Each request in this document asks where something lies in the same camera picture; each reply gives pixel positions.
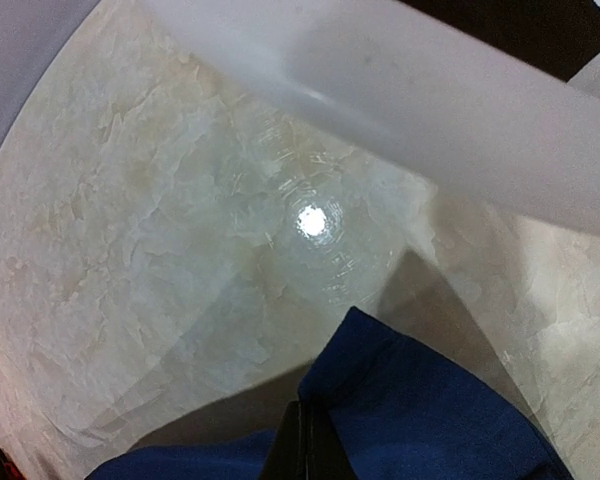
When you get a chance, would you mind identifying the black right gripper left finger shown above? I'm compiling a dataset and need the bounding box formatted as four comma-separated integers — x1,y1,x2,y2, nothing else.
262,401,309,480

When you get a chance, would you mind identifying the navy blue t-shirt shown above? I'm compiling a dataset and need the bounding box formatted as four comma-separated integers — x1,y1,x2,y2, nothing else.
93,308,569,479

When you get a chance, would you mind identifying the white plastic basket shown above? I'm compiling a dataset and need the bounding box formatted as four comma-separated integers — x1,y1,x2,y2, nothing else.
150,1,600,235

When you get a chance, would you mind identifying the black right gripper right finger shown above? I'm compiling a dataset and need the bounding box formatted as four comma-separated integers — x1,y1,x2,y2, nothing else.
307,405,358,480

